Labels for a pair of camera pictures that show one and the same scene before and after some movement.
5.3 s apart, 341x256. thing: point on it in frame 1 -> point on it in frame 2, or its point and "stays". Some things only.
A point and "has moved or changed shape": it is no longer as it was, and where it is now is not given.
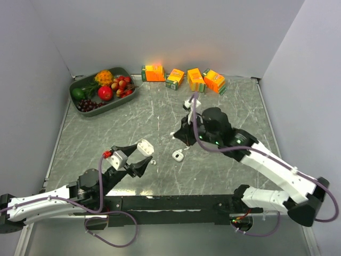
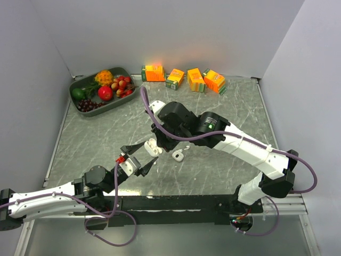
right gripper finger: x=191 y=138 -> x=156 y=131
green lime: x=78 y=94 stays
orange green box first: x=153 y=73 stays
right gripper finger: x=181 y=134 -> x=162 y=140
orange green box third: x=196 y=80 stays
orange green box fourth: x=214 y=80 stays
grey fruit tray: x=102 y=90 stays
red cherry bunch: x=123 y=86 stays
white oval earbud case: x=145 y=148 has moved or changed shape
